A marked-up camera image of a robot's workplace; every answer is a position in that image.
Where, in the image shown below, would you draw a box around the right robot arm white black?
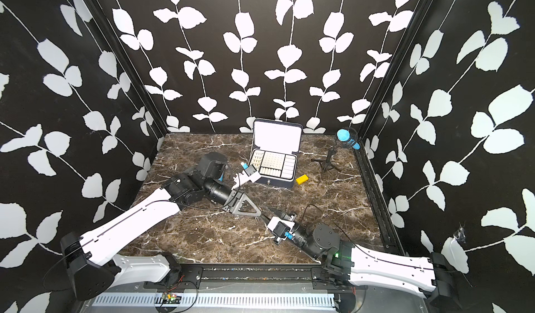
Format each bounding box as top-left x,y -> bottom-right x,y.
255,208 -> 461,310

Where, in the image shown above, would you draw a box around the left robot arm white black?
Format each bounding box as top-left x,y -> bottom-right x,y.
61,152 -> 261,300

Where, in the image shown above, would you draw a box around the yellow rectangular block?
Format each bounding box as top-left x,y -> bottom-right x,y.
295,175 -> 309,185

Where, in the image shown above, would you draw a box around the black mini tripod stand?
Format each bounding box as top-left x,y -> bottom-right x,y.
311,146 -> 341,173

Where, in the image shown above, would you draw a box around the blue microphone on tripod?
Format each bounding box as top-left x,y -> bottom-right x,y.
337,127 -> 361,150

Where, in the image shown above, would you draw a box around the small green circuit board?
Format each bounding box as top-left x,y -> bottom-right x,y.
160,294 -> 182,306

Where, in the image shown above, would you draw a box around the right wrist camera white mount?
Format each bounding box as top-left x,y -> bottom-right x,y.
267,212 -> 298,245

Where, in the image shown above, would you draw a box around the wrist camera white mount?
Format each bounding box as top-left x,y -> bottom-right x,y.
232,163 -> 261,190
267,212 -> 298,245

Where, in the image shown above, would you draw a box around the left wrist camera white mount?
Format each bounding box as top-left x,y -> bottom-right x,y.
232,163 -> 261,190

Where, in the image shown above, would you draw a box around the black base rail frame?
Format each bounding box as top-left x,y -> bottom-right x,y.
79,262 -> 419,297

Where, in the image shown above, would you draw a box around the white slotted cable duct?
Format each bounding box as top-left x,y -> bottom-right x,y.
92,292 -> 336,310

